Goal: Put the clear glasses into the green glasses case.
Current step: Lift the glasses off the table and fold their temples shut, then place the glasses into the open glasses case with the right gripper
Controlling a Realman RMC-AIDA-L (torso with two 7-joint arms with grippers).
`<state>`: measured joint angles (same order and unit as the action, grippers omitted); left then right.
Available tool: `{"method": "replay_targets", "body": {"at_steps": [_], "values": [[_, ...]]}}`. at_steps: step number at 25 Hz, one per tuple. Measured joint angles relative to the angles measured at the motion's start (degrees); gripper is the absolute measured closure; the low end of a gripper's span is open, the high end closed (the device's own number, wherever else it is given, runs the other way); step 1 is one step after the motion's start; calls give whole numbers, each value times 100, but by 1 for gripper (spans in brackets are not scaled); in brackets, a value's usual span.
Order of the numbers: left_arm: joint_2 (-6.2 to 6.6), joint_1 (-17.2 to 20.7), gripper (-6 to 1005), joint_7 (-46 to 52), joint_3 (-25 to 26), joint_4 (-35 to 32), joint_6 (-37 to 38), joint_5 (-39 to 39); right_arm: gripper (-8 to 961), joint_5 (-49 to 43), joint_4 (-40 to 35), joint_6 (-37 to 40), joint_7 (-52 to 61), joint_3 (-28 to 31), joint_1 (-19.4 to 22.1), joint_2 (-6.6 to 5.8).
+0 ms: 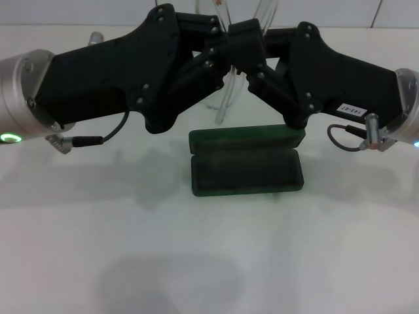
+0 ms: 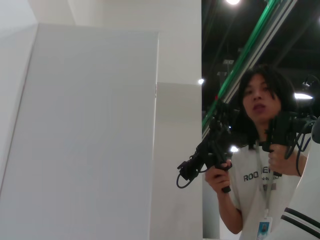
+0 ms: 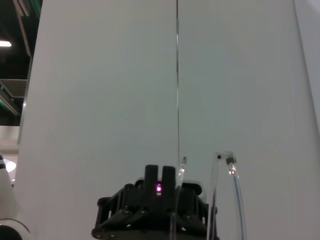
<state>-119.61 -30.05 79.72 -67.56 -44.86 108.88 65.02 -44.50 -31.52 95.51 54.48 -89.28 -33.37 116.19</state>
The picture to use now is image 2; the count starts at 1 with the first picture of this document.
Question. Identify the operator right hand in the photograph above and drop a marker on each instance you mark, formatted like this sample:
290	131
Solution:
217	178

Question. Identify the operator left hand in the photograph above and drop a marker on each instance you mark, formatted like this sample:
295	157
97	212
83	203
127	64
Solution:
282	162

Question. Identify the operator right forearm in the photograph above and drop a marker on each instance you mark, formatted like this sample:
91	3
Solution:
228	215

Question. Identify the operator left forearm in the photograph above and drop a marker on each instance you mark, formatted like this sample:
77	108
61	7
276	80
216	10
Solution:
303	162

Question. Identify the round ceiling light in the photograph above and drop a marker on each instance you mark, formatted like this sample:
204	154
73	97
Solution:
233	149
200	81
232	1

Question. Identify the operator in white t-shirt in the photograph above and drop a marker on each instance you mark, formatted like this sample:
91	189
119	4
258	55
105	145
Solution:
252	190

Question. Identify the green and silver frame beam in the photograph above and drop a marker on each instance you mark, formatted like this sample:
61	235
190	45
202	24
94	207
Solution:
250	47

